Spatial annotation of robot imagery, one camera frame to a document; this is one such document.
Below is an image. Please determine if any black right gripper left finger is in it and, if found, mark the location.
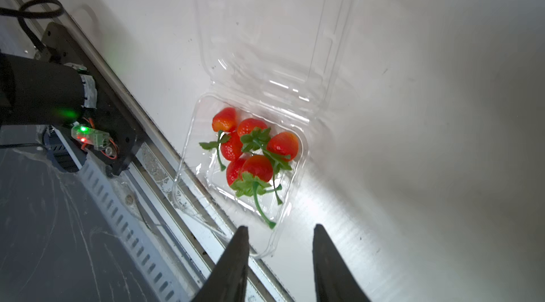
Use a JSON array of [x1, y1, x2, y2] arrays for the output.
[[193, 226, 250, 301]]

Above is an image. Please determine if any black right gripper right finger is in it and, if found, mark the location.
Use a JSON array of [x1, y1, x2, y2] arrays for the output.
[[312, 224, 370, 302]]

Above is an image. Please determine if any strawberry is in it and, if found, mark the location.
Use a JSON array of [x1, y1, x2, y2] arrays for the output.
[[200, 107, 299, 229]]

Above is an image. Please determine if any clear clamshell container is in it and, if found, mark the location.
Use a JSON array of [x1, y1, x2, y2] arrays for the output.
[[173, 0, 359, 259]]

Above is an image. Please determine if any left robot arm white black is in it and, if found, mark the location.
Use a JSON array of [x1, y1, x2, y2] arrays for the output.
[[1, 53, 98, 125]]

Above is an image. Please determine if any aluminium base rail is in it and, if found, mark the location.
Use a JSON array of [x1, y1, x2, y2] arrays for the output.
[[0, 0, 295, 302]]

